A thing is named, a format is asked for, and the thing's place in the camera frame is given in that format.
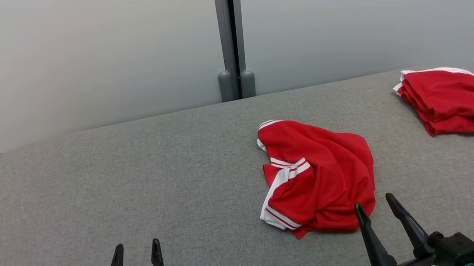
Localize grey fabric upholstered surface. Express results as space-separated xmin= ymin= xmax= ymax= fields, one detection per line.
xmin=0 ymin=61 xmax=474 ymax=266

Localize red basketball jersey white trim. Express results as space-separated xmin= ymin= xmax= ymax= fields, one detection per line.
xmin=250 ymin=110 xmax=381 ymax=243

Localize red white folded shorts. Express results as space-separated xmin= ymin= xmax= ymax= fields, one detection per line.
xmin=391 ymin=63 xmax=474 ymax=144

